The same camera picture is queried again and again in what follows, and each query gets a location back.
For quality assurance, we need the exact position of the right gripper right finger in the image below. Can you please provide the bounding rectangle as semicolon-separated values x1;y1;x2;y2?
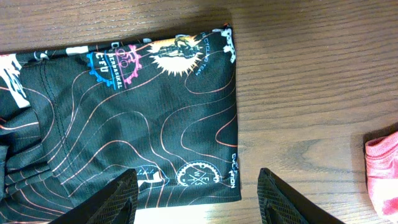
257;168;343;224

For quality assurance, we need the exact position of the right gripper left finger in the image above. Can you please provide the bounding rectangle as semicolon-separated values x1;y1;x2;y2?
50;169;139;224

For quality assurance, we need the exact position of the red soccer t-shirt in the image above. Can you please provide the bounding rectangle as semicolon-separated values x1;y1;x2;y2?
365;133;397;223

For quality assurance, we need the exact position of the black orange-patterned jersey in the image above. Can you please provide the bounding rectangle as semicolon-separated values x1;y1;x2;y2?
1;25;241;223

